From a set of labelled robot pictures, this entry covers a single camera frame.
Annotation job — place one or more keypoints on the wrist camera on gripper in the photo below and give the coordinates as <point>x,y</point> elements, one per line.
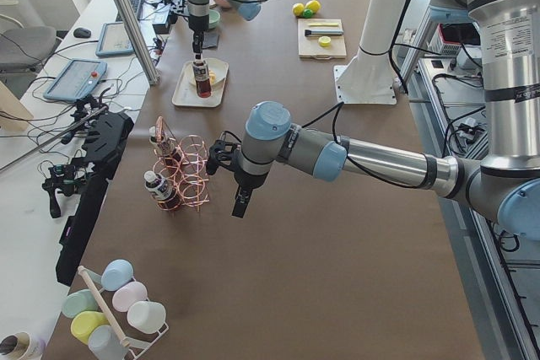
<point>224,153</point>

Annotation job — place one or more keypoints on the wooden cutting board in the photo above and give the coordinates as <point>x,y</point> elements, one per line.
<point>308,46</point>

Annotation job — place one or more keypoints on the green bowl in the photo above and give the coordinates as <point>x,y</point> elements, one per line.
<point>214,19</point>

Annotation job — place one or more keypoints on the white round plate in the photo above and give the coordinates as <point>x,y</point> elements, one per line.
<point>218,66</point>

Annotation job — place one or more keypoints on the pink cup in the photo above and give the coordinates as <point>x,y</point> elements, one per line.
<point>128,295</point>

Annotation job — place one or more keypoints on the white cup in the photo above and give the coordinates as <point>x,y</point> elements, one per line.
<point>146,316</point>

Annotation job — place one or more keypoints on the braided ring bread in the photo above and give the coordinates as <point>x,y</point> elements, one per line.
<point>212,77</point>

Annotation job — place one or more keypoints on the wooden rack handle rod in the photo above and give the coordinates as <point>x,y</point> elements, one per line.
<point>93,281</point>

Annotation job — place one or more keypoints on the white wire cup rack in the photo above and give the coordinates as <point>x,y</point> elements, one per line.
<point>140,342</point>

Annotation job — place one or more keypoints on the green cup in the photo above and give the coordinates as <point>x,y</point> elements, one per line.
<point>77,302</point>

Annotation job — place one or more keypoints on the cream serving tray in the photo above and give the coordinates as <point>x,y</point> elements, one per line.
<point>186,95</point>

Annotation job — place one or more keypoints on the yellow lemon lower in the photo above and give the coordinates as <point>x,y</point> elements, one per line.
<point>298,9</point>

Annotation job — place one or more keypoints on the steel muddler cylinder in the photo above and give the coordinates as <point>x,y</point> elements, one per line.
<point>322,32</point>

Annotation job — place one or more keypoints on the blue teach pendant far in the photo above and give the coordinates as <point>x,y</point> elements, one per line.
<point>113,41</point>

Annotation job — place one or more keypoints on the green lime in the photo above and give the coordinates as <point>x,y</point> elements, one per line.
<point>307,13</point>

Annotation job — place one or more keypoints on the yellow lemon upper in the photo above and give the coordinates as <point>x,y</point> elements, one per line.
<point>313,5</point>

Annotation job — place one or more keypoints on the pink bowl with ice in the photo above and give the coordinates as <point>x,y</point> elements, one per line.
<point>225,4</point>

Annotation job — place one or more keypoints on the handheld gripper tool green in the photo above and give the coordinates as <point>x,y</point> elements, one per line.
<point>66,179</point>

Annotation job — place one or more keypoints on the tea bottle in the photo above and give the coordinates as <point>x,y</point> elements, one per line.
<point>164,147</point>
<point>162,190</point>

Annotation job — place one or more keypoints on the blue teach pendant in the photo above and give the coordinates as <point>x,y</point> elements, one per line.
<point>77,80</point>
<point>113,41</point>

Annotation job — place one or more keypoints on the black keyboard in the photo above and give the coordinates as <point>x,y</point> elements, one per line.
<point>134,1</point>

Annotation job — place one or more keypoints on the tea bottle lower outer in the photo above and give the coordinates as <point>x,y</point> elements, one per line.
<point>162,190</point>

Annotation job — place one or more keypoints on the grey office chair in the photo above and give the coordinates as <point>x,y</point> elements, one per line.
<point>26,48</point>

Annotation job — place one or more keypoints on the black computer mouse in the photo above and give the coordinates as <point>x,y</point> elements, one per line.
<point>82,33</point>

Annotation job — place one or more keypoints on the blue teach pendant near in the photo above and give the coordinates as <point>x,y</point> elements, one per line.
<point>77,80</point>

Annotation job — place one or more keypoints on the yellow plastic knife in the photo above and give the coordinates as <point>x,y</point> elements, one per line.
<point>323,24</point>

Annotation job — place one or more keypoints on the tape roll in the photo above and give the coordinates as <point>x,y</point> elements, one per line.
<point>22,346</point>

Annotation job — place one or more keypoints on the handheld gripper tool black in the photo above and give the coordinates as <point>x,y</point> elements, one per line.
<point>87,109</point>

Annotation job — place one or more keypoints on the grey cup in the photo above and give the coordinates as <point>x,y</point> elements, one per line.
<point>105,345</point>

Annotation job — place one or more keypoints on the yellow cup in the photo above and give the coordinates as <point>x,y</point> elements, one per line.
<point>84,323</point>

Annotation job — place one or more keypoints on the grey folded cloth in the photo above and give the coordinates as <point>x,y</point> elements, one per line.
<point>205,40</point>

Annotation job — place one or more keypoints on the yellow lemon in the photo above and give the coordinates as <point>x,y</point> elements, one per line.
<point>298,9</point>
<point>313,5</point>

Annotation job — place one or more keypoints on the copper wire bottle rack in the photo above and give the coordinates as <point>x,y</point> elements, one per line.
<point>188,177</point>

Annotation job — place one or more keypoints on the tea bottle rack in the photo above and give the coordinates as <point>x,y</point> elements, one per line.
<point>201,77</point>

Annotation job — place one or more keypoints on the tea bottle lower middle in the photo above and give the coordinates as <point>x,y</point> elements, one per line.
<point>164,147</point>

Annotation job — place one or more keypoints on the half lemon slice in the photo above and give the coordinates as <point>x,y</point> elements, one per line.
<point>324,41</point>

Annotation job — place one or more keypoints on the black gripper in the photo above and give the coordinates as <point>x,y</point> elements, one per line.
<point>197,25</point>
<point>250,180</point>

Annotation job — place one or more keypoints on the blue cup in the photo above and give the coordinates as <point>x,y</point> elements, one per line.
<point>117,274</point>

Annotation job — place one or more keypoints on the aluminium frame post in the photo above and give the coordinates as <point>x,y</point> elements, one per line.
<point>135,35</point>

